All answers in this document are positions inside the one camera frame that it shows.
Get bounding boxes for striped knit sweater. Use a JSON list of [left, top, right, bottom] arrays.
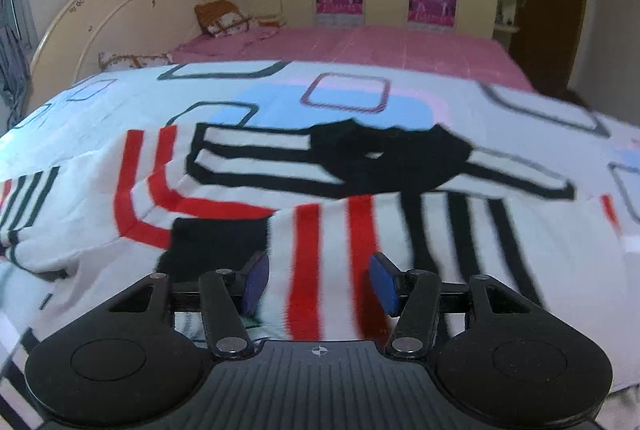
[[1, 120, 639, 384]]

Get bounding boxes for white patterned duvet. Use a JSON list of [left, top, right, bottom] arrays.
[[1, 60, 639, 429]]

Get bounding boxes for pink bed sheet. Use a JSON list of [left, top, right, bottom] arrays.
[[170, 26, 534, 92]]

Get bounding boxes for flat patterned pillow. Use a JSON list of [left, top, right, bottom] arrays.
[[98, 52, 174, 72]]

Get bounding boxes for orange patterned pillow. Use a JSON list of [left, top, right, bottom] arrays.
[[194, 0, 254, 38]]

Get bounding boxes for cream curved headboard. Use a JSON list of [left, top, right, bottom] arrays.
[[26, 0, 216, 112]]

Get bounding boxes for grey curtain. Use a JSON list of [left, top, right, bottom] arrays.
[[1, 0, 34, 129]]

